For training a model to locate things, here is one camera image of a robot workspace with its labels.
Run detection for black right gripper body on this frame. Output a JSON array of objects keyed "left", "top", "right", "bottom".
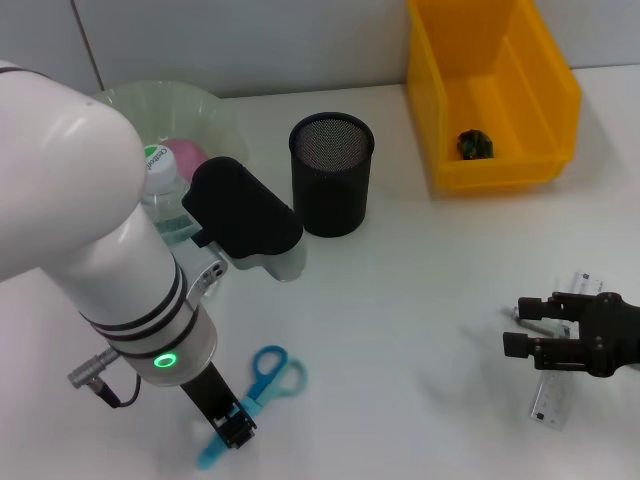
[{"left": 578, "top": 292, "right": 640, "bottom": 379}]

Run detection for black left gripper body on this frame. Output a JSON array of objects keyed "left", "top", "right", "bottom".
[{"left": 179, "top": 362, "right": 242, "bottom": 427}]

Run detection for blue scissors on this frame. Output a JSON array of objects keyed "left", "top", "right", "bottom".
[{"left": 196, "top": 344, "right": 306, "bottom": 471}]

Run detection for green plastic wrapper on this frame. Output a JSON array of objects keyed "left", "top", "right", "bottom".
[{"left": 457, "top": 128, "right": 497, "bottom": 161}]

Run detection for clear green-label water bottle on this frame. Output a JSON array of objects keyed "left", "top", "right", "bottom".
[{"left": 139, "top": 143, "right": 222, "bottom": 297}]

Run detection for pink peach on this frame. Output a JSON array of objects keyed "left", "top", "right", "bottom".
[{"left": 162, "top": 138, "right": 209, "bottom": 182}]

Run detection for grey white pen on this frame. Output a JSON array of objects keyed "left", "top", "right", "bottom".
[{"left": 503, "top": 307, "right": 581, "bottom": 340}]

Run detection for clear plastic ruler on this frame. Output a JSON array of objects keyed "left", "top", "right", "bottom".
[{"left": 527, "top": 272, "right": 605, "bottom": 432}]

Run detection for black mesh pen cup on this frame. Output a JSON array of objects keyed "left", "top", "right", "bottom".
[{"left": 288, "top": 112, "right": 376, "bottom": 239}]

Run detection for pale green glass fruit plate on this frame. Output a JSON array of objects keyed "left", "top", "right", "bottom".
[{"left": 92, "top": 82, "right": 251, "bottom": 174}]

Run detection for yellow plastic bin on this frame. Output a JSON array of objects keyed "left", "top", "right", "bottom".
[{"left": 405, "top": 0, "right": 583, "bottom": 192}]

